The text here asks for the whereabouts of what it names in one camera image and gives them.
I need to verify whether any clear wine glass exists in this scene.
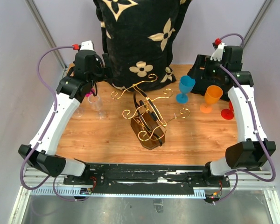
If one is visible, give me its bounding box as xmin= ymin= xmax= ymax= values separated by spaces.
xmin=88 ymin=95 xmax=107 ymax=119
xmin=72 ymin=107 xmax=84 ymax=118

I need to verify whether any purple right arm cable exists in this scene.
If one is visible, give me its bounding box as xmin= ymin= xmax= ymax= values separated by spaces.
xmin=211 ymin=33 xmax=277 ymax=206

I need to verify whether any blue wine glass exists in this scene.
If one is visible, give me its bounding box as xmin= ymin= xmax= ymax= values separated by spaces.
xmin=176 ymin=75 xmax=196 ymax=104

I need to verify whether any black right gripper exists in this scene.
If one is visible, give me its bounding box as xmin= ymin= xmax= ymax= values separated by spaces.
xmin=187 ymin=54 xmax=226 ymax=82

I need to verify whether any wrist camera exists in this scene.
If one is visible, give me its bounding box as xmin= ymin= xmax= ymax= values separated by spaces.
xmin=210 ymin=38 xmax=226 ymax=62
xmin=72 ymin=40 xmax=94 ymax=51

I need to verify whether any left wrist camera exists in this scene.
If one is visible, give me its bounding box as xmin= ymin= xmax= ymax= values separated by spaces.
xmin=72 ymin=40 xmax=94 ymax=51

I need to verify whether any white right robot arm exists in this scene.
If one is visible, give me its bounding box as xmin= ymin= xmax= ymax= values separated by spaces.
xmin=188 ymin=44 xmax=276 ymax=187

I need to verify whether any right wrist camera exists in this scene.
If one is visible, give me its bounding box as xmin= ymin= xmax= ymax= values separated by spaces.
xmin=210 ymin=38 xmax=226 ymax=62

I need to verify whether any gold wire wine glass rack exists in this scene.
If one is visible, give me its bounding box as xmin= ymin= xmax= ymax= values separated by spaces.
xmin=111 ymin=73 xmax=190 ymax=150

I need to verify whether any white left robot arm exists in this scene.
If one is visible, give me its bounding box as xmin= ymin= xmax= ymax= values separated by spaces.
xmin=18 ymin=49 xmax=112 ymax=185

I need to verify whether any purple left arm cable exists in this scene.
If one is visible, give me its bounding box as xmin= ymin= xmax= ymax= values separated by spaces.
xmin=20 ymin=45 xmax=94 ymax=202

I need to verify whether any black mounting rail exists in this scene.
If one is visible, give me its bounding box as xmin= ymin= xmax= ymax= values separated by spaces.
xmin=63 ymin=163 xmax=230 ymax=196

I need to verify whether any red wine glass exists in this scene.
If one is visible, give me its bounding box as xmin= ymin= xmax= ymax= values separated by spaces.
xmin=221 ymin=101 xmax=234 ymax=120

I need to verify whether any black floral pillow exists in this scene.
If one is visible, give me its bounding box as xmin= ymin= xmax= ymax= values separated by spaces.
xmin=94 ymin=0 xmax=191 ymax=91

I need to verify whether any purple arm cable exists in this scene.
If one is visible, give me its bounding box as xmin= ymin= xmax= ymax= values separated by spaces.
xmin=20 ymin=45 xmax=94 ymax=202
xmin=211 ymin=33 xmax=277 ymax=206

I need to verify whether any orange wine glass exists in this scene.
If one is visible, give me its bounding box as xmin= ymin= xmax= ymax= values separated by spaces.
xmin=200 ymin=85 xmax=223 ymax=113

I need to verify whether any black folded cloth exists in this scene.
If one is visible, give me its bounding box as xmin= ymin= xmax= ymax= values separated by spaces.
xmin=188 ymin=74 xmax=232 ymax=101

